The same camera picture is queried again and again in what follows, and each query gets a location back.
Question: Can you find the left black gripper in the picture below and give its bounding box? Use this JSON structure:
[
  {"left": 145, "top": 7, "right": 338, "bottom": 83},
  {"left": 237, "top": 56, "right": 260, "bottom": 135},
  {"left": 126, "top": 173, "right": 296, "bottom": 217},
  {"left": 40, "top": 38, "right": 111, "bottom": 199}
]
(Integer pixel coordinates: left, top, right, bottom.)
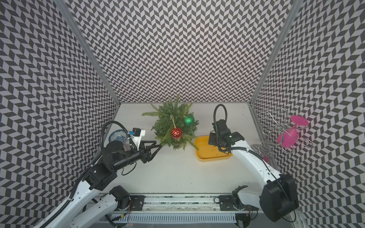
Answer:
[{"left": 113, "top": 141, "right": 162, "bottom": 172}]

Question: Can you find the red faceted ball ornament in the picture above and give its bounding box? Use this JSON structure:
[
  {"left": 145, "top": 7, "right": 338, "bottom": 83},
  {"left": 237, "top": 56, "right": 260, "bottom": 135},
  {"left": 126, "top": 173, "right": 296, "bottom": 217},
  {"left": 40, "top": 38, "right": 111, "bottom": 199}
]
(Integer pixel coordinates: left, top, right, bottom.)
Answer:
[{"left": 170, "top": 115, "right": 183, "bottom": 140}]

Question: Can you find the green glitter ball ornament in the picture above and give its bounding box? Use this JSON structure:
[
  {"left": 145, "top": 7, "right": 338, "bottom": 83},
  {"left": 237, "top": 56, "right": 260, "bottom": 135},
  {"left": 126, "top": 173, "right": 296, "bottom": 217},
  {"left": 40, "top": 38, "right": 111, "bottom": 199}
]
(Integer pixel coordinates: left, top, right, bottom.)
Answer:
[{"left": 184, "top": 114, "right": 195, "bottom": 126}]

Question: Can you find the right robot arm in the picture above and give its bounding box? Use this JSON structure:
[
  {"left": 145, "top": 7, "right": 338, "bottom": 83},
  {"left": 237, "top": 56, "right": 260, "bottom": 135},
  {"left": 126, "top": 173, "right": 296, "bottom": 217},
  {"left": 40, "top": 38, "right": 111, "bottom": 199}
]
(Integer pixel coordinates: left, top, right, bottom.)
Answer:
[{"left": 209, "top": 119, "right": 299, "bottom": 222}]

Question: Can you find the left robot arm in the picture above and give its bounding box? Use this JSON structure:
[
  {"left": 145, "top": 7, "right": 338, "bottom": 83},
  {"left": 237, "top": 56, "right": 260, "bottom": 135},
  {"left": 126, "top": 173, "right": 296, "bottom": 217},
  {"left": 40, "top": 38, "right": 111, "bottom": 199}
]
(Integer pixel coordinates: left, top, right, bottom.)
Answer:
[{"left": 37, "top": 141, "right": 162, "bottom": 228}]

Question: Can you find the small green christmas tree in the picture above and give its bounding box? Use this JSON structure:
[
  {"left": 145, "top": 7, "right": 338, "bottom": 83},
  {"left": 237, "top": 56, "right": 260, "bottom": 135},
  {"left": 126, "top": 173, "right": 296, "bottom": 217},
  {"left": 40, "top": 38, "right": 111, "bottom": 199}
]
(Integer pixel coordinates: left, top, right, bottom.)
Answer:
[{"left": 142, "top": 95, "right": 199, "bottom": 150}]

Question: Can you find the yellow plastic tray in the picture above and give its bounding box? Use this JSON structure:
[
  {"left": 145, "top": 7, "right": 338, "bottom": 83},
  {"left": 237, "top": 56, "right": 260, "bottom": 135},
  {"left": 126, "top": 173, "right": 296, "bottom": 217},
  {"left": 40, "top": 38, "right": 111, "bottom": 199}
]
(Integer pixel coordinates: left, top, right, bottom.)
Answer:
[{"left": 194, "top": 135, "right": 233, "bottom": 162}]

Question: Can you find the clear glass right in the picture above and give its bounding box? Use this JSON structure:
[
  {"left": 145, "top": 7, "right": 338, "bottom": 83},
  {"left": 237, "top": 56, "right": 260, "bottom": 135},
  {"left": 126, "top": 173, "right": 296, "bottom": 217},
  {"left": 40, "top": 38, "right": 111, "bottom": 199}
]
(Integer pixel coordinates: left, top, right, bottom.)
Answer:
[{"left": 250, "top": 142, "right": 272, "bottom": 163}]

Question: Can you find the pink wine glass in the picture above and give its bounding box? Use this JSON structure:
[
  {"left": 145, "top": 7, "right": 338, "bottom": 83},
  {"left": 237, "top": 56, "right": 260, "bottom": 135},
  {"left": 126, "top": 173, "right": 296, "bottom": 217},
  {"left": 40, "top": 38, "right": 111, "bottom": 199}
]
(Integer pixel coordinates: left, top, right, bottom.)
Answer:
[{"left": 277, "top": 116, "right": 309, "bottom": 149}]

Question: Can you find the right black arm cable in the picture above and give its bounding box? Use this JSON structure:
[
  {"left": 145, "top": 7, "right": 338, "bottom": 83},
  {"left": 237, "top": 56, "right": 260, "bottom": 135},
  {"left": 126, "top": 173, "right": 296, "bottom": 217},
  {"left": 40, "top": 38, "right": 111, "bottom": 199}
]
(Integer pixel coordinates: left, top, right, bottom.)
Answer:
[{"left": 212, "top": 104, "right": 297, "bottom": 223}]

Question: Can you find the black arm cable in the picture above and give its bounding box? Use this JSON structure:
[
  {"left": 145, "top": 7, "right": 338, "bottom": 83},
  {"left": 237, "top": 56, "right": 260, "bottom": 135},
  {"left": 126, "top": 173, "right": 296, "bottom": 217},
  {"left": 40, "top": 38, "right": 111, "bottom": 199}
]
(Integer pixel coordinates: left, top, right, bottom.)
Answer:
[
  {"left": 212, "top": 104, "right": 297, "bottom": 223},
  {"left": 39, "top": 121, "right": 137, "bottom": 228}
]

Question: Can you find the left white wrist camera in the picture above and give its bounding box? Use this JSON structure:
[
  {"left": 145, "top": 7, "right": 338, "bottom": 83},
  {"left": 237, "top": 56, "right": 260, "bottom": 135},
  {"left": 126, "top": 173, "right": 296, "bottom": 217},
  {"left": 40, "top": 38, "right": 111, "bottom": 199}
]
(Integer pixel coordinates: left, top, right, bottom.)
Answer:
[{"left": 129, "top": 128, "right": 145, "bottom": 151}]

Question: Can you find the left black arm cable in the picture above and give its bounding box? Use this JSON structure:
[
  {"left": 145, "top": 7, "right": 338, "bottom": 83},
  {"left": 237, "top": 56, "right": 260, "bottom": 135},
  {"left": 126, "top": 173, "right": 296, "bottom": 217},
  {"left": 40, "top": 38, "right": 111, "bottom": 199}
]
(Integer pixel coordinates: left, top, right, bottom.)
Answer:
[{"left": 39, "top": 121, "right": 137, "bottom": 228}]

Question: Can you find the silver wire rack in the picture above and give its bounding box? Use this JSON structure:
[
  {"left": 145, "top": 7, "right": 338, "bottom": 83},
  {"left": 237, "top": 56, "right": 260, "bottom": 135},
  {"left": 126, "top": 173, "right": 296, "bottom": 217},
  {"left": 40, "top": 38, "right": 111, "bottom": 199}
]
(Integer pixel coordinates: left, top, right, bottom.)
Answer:
[{"left": 260, "top": 108, "right": 314, "bottom": 153}]

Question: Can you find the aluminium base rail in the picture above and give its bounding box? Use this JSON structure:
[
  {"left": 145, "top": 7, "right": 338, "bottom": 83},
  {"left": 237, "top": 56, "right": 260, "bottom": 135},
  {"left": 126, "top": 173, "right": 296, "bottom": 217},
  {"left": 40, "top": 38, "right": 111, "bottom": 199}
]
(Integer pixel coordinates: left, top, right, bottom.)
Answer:
[{"left": 82, "top": 193, "right": 274, "bottom": 214}]

